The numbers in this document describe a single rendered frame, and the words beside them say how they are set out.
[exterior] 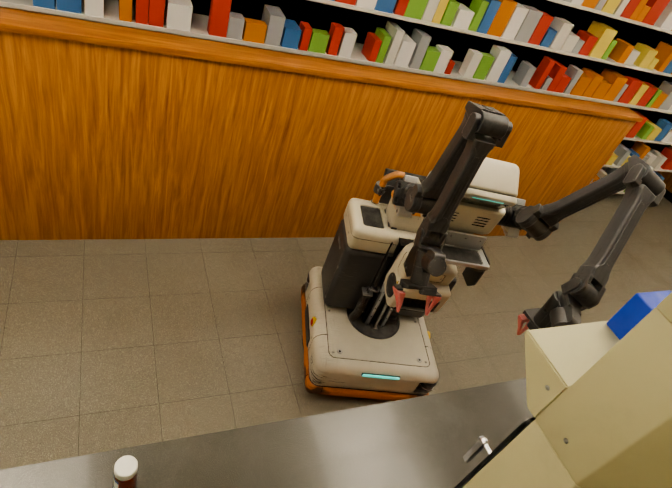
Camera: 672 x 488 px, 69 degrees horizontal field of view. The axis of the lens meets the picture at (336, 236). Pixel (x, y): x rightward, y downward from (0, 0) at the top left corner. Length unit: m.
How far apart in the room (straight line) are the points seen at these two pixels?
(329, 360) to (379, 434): 0.96
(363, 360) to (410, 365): 0.24
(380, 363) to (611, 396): 1.62
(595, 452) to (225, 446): 0.77
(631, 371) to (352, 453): 0.72
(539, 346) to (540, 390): 0.07
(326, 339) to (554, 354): 1.55
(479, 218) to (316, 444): 0.97
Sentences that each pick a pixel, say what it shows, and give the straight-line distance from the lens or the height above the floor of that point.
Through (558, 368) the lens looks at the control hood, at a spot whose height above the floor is 1.51.
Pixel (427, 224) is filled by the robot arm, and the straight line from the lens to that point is 1.49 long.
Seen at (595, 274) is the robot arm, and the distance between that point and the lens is 1.45.
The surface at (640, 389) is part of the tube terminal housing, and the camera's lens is 0.82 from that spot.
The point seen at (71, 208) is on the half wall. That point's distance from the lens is 2.86.
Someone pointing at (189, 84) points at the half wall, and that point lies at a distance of 2.47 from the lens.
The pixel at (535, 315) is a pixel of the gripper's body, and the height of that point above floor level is 1.20.
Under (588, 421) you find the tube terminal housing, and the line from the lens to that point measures 0.89.
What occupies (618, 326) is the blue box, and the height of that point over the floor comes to 1.53.
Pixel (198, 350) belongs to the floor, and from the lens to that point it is 2.53.
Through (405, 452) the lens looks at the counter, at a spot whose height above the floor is 0.94.
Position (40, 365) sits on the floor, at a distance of 2.51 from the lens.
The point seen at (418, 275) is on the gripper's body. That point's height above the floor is 1.12.
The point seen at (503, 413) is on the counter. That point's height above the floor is 0.94.
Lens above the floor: 2.06
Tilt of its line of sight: 38 degrees down
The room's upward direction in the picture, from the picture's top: 21 degrees clockwise
